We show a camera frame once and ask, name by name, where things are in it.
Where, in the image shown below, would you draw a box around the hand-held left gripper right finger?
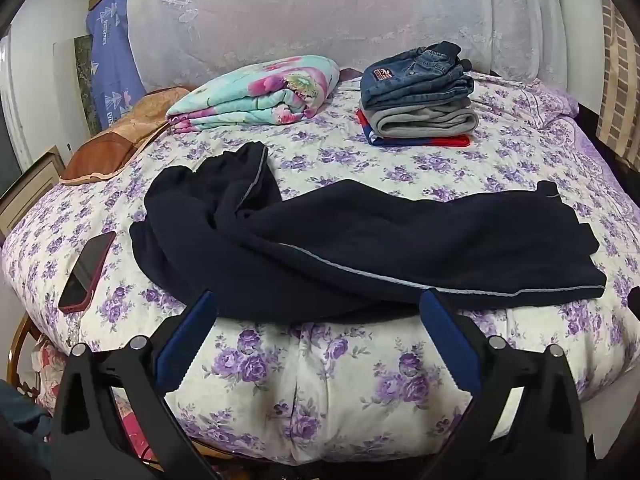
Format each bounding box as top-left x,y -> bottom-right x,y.
418,288 -> 595,480

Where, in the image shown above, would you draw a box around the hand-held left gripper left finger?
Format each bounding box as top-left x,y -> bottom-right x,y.
50,289 -> 221,480

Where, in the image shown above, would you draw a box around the dark navy pants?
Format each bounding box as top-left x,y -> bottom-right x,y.
129,141 -> 608,322

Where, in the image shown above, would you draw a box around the folded grey pants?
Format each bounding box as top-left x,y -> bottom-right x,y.
367,100 -> 481,139

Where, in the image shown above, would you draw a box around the purple floral quilted bed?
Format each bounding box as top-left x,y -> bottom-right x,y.
0,67 -> 640,466

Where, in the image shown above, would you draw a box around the phone with red case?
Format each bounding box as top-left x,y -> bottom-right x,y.
58,231 -> 117,313

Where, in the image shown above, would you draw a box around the pink floral cloth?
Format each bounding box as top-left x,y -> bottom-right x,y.
31,337 -> 156,463

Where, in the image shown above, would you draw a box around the wooden chair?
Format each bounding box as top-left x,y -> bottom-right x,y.
7,310 -> 47,403

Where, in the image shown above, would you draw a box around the dark teal cloth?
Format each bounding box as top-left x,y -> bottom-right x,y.
0,379 -> 55,480

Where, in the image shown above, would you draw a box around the folded red blue garment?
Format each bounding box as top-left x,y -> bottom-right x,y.
356,109 -> 472,149

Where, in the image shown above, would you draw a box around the orange brown pillow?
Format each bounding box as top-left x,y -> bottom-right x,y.
59,86 -> 193,186

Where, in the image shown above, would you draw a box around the folded teal pink floral blanket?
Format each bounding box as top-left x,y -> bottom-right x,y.
166,55 -> 341,134

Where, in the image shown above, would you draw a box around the folded blue jeans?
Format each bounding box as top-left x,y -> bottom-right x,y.
360,41 -> 475,111

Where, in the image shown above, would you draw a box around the green painting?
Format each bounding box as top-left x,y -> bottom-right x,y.
74,35 -> 102,137

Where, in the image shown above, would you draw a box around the blue patterned pillow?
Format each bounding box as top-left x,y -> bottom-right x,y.
85,0 -> 149,136

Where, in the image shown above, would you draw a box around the brick pattern curtain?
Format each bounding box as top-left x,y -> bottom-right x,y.
595,0 -> 640,161

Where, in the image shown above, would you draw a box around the white lace cover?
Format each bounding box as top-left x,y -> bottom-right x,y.
125,0 -> 571,92

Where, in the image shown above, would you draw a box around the wooden picture frame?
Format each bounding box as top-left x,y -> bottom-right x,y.
0,145 -> 67,243

